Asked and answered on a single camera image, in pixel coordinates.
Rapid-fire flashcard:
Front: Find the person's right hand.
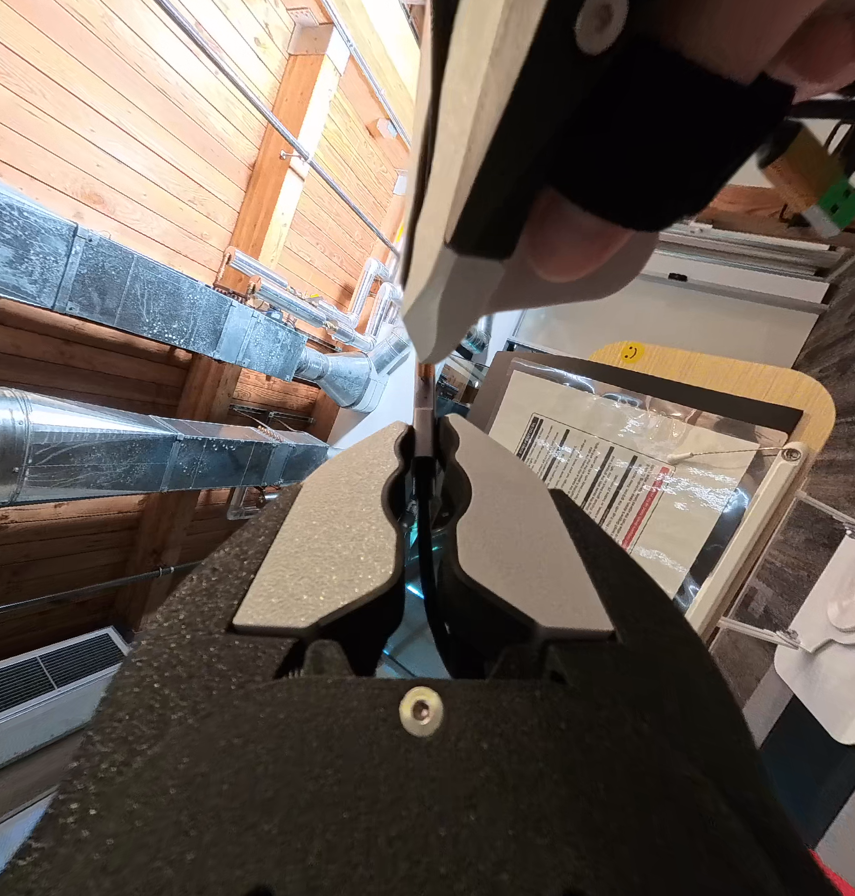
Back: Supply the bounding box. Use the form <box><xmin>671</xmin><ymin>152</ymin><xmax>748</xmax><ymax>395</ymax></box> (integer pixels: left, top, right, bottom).
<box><xmin>524</xmin><ymin>0</ymin><xmax>855</xmax><ymax>284</ymax></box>

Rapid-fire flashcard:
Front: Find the yellow green connector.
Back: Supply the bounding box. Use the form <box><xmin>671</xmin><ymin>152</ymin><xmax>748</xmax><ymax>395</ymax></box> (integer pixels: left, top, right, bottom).
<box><xmin>760</xmin><ymin>120</ymin><xmax>855</xmax><ymax>240</ymax></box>

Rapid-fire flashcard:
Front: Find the wooden sign board with acrylic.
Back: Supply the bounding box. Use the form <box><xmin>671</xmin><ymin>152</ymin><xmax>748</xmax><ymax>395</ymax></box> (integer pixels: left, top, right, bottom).
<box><xmin>463</xmin><ymin>341</ymin><xmax>838</xmax><ymax>641</ymax></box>

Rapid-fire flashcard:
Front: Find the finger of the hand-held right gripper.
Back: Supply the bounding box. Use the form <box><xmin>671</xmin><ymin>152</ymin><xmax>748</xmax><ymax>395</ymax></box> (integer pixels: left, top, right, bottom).
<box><xmin>401</xmin><ymin>0</ymin><xmax>533</xmax><ymax>365</ymax></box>

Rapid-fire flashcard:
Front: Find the round metal air duct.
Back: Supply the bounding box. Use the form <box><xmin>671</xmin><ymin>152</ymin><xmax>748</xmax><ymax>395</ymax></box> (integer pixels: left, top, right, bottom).
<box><xmin>0</xmin><ymin>384</ymin><xmax>332</xmax><ymax>508</ymax></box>

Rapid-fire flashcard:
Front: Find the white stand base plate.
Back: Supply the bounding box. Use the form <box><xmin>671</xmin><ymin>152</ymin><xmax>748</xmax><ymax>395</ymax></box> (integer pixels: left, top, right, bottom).
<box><xmin>774</xmin><ymin>500</ymin><xmax>855</xmax><ymax>746</ymax></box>

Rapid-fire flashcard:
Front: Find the white louvred wall unit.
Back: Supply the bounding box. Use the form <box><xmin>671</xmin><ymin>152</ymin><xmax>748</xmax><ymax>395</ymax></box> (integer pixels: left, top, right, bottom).
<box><xmin>0</xmin><ymin>626</ymin><xmax>131</xmax><ymax>778</ymax></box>

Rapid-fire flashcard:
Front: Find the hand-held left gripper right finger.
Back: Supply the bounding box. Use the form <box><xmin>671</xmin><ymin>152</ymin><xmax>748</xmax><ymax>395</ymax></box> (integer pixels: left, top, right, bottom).
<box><xmin>435</xmin><ymin>414</ymin><xmax>616</xmax><ymax>674</ymax></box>

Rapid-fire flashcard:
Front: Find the rectangular metal air duct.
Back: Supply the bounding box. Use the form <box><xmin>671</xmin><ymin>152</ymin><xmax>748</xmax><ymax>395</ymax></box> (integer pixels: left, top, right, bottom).
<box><xmin>0</xmin><ymin>174</ymin><xmax>413</xmax><ymax>414</ymax></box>

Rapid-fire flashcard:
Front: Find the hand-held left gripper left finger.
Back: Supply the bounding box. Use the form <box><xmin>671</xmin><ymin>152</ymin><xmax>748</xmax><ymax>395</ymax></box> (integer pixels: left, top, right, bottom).
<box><xmin>231</xmin><ymin>422</ymin><xmax>409</xmax><ymax>660</ymax></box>

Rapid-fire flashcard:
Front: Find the grey hub with adapter plug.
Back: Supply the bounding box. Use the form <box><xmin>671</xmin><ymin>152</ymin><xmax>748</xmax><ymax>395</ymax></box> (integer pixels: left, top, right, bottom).
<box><xmin>401</xmin><ymin>359</ymin><xmax>458</xmax><ymax>679</ymax></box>

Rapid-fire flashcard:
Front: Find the silver insulated pipe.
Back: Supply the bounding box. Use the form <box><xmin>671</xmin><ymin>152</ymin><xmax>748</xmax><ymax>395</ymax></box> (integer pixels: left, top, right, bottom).
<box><xmin>226</xmin><ymin>248</ymin><xmax>409</xmax><ymax>354</ymax></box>

